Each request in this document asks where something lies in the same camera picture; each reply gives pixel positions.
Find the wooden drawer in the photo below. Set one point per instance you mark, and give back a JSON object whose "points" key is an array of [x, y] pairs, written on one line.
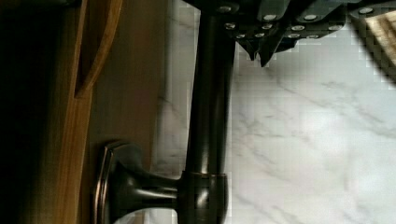
{"points": [[75, 76]]}

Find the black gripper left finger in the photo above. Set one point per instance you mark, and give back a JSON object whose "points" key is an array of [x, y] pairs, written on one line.
{"points": [[256, 25]]}

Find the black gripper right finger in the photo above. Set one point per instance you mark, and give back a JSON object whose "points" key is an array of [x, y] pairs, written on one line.
{"points": [[291, 20]]}

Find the black metal drawer handle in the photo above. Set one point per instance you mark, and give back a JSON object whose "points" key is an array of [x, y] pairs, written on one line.
{"points": [[200, 195]]}

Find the wooden cutting board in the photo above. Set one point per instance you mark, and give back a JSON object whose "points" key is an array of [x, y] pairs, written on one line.
{"points": [[378, 36]]}

